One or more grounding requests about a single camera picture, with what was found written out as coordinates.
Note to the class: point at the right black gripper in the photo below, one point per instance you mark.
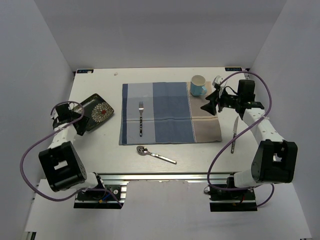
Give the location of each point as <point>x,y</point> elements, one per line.
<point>214,98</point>

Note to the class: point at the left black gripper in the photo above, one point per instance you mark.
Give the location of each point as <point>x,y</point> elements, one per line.
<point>84,121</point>

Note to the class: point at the dark floral rectangular plate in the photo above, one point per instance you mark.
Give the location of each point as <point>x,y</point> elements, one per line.
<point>97,110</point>

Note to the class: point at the light blue mug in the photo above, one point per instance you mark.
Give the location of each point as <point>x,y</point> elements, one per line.
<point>197,86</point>

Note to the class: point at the blue beige checked placemat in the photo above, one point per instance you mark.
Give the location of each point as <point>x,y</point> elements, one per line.
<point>172,115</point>

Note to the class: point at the metal fork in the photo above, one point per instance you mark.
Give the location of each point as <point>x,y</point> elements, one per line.
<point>141,110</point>

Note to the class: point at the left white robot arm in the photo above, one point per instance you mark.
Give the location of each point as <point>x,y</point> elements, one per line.
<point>61,164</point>

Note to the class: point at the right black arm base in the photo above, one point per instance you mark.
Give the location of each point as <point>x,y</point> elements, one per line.
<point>231,201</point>

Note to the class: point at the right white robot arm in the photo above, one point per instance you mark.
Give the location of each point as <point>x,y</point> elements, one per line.
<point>275,159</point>

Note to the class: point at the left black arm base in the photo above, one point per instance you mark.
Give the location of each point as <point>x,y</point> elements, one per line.
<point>102,199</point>

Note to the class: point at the metal table knife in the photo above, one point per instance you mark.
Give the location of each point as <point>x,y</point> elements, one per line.
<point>235,128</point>

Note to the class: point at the right blue table label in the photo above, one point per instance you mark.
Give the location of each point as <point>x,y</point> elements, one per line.
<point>233,69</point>

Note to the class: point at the blue table label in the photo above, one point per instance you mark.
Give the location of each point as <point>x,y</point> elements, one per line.
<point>233,69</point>
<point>84,71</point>

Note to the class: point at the left blue table label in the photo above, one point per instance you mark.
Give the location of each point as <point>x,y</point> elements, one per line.
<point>84,71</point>

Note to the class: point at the metal spoon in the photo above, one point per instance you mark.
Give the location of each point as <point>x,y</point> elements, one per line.
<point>143,151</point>

